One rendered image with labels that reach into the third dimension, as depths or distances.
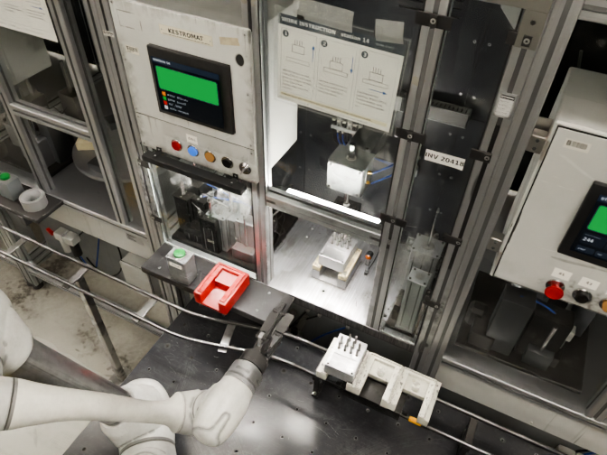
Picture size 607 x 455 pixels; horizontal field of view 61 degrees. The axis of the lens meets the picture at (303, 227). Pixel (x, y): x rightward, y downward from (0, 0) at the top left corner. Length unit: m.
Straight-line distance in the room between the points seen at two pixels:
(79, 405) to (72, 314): 1.92
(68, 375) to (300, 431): 0.78
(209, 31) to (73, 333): 2.07
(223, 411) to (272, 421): 0.54
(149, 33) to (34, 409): 0.92
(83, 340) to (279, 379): 1.38
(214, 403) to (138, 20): 0.98
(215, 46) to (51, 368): 0.86
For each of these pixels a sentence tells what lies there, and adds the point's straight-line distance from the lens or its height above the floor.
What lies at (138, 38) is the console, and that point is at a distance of 1.50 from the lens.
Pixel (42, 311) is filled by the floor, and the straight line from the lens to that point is 3.19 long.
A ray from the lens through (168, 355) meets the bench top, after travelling 1.99.
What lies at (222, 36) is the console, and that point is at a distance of 1.32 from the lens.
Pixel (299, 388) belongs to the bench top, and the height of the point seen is 0.68.
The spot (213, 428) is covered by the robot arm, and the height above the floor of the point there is 1.16.
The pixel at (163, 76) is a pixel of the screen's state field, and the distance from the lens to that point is 1.47.
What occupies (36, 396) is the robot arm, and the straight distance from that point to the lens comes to 1.19.
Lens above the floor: 2.33
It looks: 44 degrees down
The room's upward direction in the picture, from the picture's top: 2 degrees clockwise
